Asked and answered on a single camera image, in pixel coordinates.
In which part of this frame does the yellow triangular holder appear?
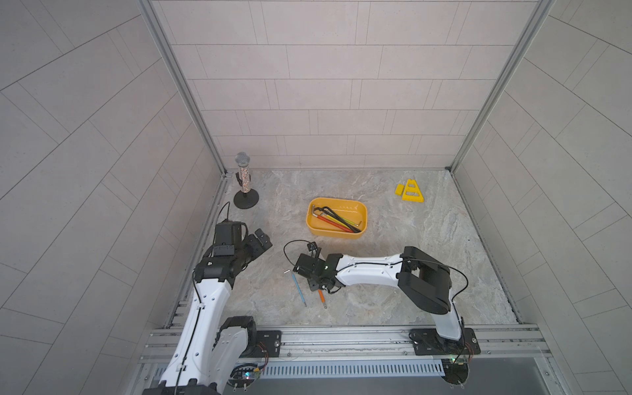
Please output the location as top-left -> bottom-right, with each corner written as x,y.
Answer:
402,179 -> 425,203

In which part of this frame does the black thin hex key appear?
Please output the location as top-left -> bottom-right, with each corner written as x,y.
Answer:
315,206 -> 361,232

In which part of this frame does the blue hex key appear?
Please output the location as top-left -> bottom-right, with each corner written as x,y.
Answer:
283,269 -> 307,308

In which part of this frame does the large black hex key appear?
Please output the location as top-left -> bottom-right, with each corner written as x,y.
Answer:
312,206 -> 360,233

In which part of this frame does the green hex key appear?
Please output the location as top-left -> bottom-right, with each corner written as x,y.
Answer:
342,217 -> 362,232

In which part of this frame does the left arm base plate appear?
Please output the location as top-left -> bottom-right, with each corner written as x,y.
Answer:
240,330 -> 282,359

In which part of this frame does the red hex key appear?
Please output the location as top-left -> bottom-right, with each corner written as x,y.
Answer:
316,215 -> 354,233

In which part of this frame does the left circuit board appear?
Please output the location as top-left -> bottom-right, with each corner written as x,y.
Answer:
227,363 -> 263,391

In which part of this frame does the yellow plastic storage box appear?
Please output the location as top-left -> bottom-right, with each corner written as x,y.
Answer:
305,197 -> 368,240

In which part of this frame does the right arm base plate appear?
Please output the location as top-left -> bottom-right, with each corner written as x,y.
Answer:
408,328 -> 481,356

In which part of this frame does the orange hex key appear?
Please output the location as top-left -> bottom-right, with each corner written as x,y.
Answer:
318,289 -> 328,309

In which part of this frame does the aluminium mounting rail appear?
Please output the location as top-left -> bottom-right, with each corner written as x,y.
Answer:
137,323 -> 551,365

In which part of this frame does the circuit board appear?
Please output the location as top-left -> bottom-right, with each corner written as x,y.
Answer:
227,363 -> 263,391
441,359 -> 469,387

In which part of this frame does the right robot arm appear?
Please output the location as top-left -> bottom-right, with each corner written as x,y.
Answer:
293,244 -> 468,353

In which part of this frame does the right circuit board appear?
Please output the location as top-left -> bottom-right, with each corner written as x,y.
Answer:
441,359 -> 469,387

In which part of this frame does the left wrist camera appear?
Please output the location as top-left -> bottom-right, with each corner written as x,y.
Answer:
212,220 -> 249,257

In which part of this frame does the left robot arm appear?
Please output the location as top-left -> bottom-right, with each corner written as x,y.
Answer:
143,221 -> 273,394

